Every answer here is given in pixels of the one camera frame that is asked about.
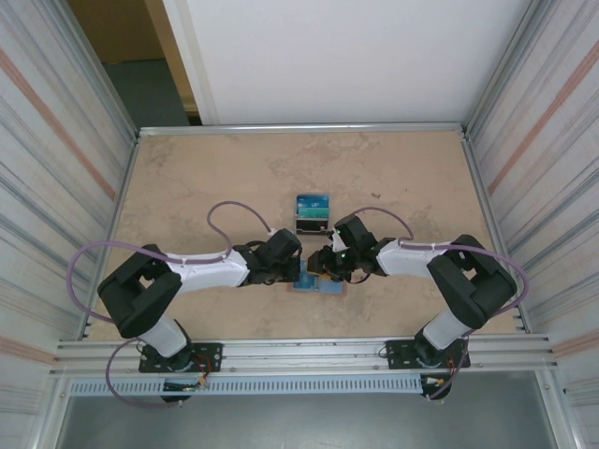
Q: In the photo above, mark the light blue credit card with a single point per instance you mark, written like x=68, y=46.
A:
x=304, y=281

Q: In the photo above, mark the clear acrylic card stand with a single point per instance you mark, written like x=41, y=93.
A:
x=313, y=237

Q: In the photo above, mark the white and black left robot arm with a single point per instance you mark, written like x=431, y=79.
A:
x=210, y=273

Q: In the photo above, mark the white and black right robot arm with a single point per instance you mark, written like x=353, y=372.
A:
x=407, y=262

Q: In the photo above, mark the black credit card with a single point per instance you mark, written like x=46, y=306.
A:
x=311, y=227

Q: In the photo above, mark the teal credit card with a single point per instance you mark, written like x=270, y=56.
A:
x=313, y=214

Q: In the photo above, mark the corrugated plastic side panel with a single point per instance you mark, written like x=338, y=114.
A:
x=552, y=163
x=47, y=163

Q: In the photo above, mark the brown wooden door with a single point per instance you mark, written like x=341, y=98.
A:
x=121, y=28

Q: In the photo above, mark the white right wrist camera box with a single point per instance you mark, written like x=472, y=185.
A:
x=337, y=243

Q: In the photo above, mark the long aluminium mounting rail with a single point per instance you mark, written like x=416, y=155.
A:
x=304, y=355

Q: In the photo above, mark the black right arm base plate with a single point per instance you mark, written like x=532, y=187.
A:
x=398, y=355

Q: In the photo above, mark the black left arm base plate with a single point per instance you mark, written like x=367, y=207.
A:
x=210, y=355

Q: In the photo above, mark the aluminium table edge rail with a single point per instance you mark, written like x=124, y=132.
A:
x=304, y=128

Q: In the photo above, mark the aluminium table side rail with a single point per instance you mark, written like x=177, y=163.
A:
x=478, y=182
x=127, y=175

